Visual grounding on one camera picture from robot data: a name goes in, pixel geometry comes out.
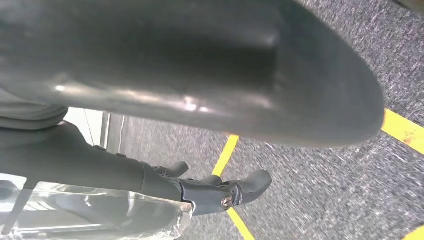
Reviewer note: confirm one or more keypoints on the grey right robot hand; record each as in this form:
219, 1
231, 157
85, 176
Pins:
198, 66

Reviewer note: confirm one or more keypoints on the yellow floor tape square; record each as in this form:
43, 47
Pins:
227, 154

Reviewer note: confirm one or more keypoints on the stainless steel table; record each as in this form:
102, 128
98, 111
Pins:
105, 130

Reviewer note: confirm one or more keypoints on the white cabinet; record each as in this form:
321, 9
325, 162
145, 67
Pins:
81, 124

